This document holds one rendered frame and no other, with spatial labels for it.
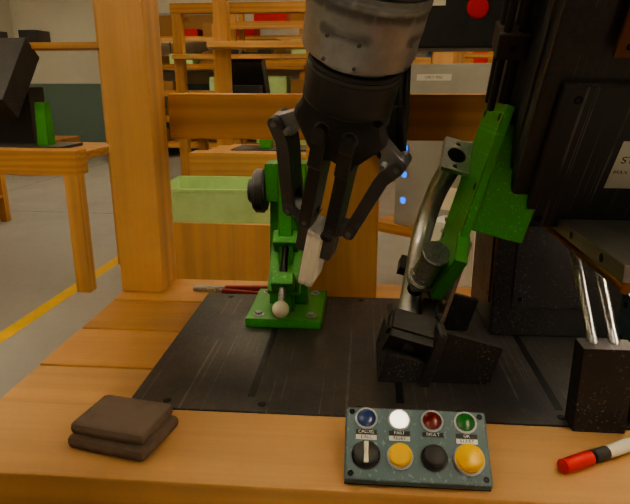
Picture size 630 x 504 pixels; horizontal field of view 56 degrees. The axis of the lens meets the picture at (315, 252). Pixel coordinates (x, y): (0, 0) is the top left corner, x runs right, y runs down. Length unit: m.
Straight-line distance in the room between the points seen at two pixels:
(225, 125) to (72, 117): 11.10
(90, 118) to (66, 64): 1.04
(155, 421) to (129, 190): 0.61
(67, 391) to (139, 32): 0.65
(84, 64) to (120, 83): 10.93
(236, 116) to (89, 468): 0.76
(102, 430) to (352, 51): 0.49
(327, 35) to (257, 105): 0.79
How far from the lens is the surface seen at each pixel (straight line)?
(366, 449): 0.64
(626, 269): 0.64
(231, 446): 0.71
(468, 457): 0.64
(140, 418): 0.72
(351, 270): 1.17
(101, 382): 0.93
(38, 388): 0.94
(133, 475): 0.69
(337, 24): 0.43
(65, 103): 12.34
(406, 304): 0.84
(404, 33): 0.44
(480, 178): 0.76
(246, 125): 1.22
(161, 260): 1.23
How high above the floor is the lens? 1.30
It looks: 16 degrees down
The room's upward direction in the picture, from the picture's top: straight up
